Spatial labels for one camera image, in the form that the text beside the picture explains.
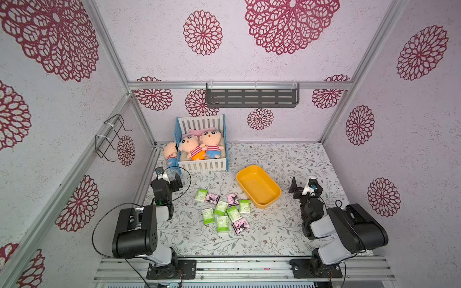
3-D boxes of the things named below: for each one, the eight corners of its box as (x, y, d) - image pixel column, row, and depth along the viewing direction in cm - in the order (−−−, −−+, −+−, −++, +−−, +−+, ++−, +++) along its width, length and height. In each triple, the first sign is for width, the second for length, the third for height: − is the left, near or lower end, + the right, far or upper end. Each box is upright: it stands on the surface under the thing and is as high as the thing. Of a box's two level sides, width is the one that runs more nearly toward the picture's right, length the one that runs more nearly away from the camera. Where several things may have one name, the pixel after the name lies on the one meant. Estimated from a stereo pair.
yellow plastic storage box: (258, 215, 91) (259, 209, 86) (231, 178, 105) (231, 171, 100) (282, 199, 96) (285, 194, 92) (254, 166, 111) (255, 160, 106)
